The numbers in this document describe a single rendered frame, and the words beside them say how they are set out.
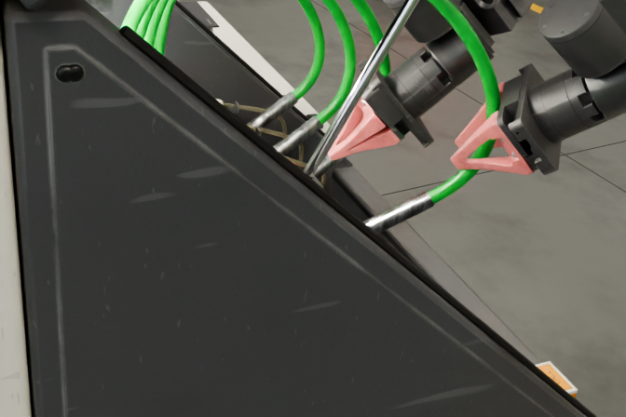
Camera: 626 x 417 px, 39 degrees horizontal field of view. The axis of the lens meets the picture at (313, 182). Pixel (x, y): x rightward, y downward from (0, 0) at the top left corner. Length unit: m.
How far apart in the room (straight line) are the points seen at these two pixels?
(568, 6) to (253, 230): 0.36
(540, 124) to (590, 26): 0.12
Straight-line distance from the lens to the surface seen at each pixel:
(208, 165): 0.51
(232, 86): 1.26
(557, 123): 0.83
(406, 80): 0.94
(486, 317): 1.12
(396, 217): 0.91
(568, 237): 3.27
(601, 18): 0.77
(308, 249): 0.57
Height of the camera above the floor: 1.60
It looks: 29 degrees down
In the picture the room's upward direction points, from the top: 6 degrees clockwise
